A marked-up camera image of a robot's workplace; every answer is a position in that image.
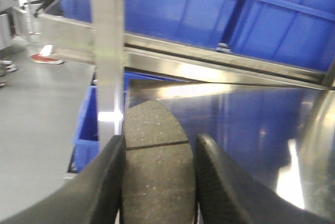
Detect stainless steel rack frame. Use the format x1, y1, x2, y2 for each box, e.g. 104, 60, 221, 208
11, 0, 335, 180

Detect person in dark clothes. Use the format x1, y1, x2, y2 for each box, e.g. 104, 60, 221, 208
30, 0, 64, 65

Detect grey brake pad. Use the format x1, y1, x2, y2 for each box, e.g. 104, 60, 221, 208
121, 100, 196, 223

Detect left blue plastic crate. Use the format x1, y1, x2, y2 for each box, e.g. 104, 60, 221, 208
61, 0, 243, 49

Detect blue plastic crate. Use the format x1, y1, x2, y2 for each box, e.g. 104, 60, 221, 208
227, 0, 334, 71
61, 0, 243, 49

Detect low blue plastic bin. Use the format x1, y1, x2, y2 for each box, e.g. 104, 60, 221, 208
73, 85, 99, 172

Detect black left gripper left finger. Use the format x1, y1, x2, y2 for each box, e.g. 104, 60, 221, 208
2, 135, 126, 223

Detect right blue plastic crate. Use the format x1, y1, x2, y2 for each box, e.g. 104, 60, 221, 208
227, 0, 334, 71

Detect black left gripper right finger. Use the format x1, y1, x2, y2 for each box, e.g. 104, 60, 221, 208
195, 134, 330, 223

